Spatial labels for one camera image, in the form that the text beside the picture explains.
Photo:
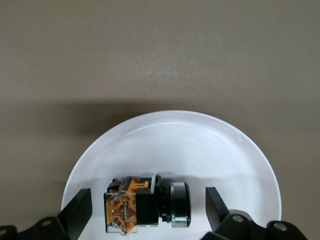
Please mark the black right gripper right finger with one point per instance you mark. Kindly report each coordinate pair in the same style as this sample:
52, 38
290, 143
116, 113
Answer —
217, 215

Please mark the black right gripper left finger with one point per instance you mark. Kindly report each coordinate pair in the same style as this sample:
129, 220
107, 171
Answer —
77, 215

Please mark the pink round plate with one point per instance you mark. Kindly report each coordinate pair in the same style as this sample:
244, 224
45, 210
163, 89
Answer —
175, 150

